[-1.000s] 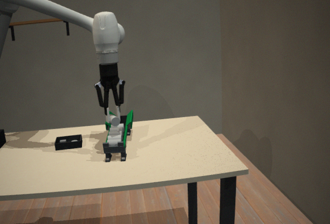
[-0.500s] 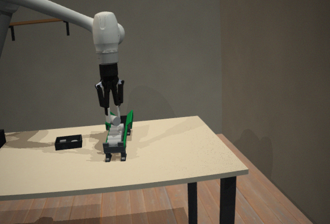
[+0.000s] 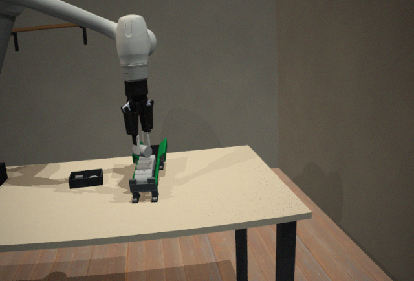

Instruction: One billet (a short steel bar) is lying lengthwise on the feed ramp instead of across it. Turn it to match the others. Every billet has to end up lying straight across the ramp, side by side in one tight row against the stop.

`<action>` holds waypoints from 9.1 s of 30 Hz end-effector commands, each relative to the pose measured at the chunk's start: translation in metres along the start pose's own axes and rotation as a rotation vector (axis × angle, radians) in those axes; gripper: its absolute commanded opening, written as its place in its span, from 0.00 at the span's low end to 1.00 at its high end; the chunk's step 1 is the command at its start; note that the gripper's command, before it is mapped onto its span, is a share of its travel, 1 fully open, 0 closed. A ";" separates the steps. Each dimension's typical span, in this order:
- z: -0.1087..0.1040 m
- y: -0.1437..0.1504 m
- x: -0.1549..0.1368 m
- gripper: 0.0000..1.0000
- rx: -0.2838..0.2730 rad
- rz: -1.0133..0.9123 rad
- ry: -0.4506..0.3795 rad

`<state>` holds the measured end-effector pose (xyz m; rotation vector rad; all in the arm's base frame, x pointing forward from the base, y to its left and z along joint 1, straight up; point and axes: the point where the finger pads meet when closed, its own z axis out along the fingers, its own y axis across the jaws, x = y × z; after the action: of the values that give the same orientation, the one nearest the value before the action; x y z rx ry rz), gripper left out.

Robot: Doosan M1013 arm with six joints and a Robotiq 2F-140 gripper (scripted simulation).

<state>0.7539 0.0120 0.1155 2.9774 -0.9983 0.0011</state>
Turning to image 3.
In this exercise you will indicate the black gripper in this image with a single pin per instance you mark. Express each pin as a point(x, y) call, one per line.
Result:
point(137, 101)

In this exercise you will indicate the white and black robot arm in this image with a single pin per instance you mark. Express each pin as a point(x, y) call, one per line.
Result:
point(130, 33)

